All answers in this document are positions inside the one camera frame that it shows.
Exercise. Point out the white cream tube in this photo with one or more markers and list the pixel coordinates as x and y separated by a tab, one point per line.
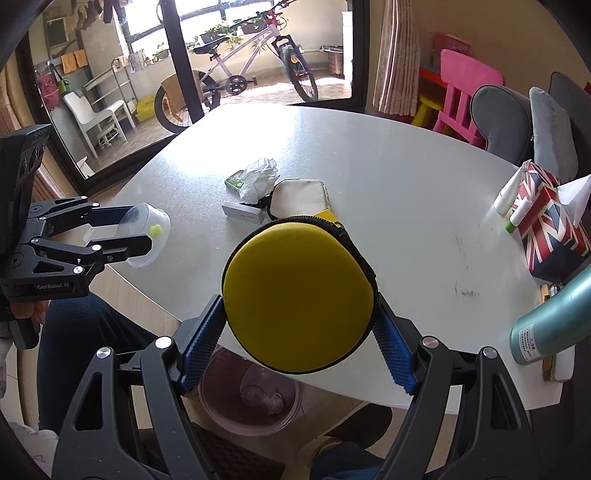
505	194

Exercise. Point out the person's left hand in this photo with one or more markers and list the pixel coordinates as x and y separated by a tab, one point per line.
25	311

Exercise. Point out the teal metal bottle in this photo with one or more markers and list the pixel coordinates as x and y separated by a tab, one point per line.
549	318

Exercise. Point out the red bag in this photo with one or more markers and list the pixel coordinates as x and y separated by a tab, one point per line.
47	90

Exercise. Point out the row of potted plants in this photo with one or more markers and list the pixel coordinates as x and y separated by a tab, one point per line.
221	32

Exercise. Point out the beige patterned curtain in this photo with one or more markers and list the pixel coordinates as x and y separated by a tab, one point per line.
397	55

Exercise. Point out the green digital timer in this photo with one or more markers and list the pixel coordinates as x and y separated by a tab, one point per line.
233	181

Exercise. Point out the red and yellow children's table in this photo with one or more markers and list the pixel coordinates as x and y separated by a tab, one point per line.
427	76

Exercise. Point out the yellow round zip case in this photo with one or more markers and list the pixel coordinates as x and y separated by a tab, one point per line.
295	295

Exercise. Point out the cardboard box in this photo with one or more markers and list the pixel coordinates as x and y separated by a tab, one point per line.
173	90

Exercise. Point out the dark grey chair back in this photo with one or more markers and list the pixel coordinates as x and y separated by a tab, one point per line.
575	101

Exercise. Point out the light grey cushion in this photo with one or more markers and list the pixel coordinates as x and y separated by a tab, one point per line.
551	129

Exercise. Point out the small white box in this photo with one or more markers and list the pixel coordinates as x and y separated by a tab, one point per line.
242	213

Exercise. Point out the round bin with pink bag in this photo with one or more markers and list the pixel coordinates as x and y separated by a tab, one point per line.
231	415

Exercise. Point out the person's leg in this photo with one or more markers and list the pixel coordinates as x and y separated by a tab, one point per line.
83	323
346	464

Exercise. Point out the yellow card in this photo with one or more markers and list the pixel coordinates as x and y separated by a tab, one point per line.
325	215

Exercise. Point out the white tube with green cap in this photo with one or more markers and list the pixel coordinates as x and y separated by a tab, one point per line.
519	214

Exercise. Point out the white step stool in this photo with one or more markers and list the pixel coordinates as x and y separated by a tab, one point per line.
107	136

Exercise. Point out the pink children's chair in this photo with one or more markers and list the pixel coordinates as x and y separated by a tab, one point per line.
461	69

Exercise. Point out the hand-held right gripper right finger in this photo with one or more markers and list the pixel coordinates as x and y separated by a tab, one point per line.
392	350

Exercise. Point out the crumpled white tissue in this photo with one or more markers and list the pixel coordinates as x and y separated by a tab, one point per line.
258	180

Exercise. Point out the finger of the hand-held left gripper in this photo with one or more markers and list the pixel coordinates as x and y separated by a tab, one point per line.
129	247
111	216

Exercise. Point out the dark slipper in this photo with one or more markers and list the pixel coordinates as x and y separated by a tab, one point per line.
364	424

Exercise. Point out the crumpled paper wad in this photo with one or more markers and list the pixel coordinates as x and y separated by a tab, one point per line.
263	399

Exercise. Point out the metal rack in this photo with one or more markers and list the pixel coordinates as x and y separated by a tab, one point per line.
117	76

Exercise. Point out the white bicycle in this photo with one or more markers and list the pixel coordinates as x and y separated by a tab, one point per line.
240	60

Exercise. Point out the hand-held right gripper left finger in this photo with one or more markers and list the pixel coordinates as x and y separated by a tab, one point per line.
203	341

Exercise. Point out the clear plastic cup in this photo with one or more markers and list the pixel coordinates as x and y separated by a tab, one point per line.
159	221

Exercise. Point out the beige zip pouch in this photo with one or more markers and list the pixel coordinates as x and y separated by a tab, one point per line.
298	198

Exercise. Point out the white plastic chair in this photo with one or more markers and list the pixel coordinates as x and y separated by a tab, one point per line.
81	108

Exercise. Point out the flag print tissue box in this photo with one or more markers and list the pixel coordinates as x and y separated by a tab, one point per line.
549	221

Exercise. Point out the pink box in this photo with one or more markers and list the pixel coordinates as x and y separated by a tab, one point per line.
452	44

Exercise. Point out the yellow plastic bin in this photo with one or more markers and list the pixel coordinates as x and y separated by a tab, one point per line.
147	107

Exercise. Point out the grey padded chair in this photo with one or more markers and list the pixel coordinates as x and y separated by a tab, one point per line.
501	120

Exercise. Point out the orange hanging towels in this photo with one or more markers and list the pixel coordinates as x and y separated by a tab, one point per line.
74	61

